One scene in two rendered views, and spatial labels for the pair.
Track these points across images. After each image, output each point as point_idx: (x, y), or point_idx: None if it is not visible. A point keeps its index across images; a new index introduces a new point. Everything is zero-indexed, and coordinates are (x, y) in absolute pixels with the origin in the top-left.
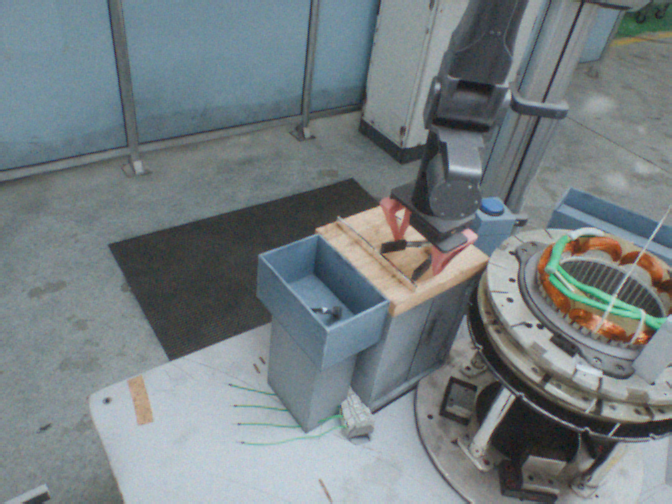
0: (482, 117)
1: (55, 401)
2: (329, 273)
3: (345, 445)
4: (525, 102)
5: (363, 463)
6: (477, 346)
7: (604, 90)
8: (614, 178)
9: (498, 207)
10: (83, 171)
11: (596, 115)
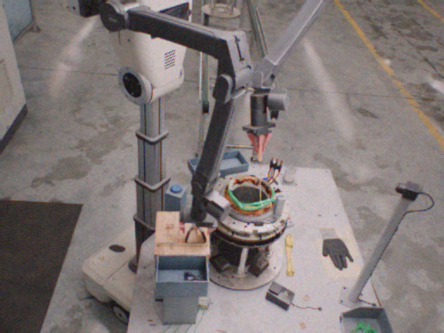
0: (214, 185)
1: None
2: (169, 264)
3: (208, 313)
4: (154, 140)
5: (219, 311)
6: (231, 244)
7: (51, 38)
8: (108, 95)
9: (179, 187)
10: None
11: (64, 59)
